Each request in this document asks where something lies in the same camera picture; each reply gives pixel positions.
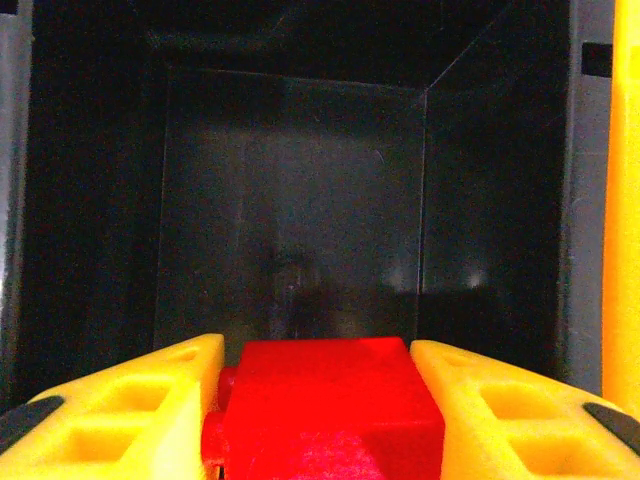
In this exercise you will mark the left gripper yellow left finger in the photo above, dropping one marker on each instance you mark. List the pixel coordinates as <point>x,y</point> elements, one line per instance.
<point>165,440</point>

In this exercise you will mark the red lego brick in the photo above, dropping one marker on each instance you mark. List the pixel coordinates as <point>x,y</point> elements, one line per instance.
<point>325,400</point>

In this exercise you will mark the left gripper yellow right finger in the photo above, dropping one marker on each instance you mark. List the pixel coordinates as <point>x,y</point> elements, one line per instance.
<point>470,425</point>

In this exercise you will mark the black plastic container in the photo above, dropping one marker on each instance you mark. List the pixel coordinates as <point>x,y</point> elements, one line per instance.
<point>300,200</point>

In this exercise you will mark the yellow plastic container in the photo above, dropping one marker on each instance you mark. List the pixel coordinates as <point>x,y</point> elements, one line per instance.
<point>625,200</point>

